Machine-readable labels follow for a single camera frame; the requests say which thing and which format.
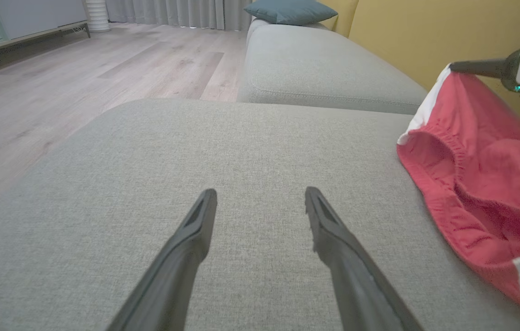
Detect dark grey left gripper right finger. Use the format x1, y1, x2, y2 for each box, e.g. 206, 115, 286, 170
305, 186, 423, 331

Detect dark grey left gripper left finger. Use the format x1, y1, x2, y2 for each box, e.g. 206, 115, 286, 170
106, 188, 218, 331

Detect red and white jersey shorts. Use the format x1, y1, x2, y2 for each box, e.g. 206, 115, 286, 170
396, 64, 520, 323

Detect yellow sofa backrest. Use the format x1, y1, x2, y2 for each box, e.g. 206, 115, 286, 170
319, 0, 520, 134

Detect grey sofa seat cushion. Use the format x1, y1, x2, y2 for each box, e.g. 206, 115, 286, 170
236, 17, 429, 116

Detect teal throw pillow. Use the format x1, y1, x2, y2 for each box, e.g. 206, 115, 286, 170
243, 0, 339, 26

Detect grey pleated curtain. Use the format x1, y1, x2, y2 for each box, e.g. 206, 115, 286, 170
105, 0, 254, 32

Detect white ribbed plant pot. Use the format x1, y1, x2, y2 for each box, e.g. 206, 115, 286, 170
86, 0, 111, 33

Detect grey and mint TV cabinet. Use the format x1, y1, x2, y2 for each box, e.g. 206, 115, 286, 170
0, 0, 91, 59

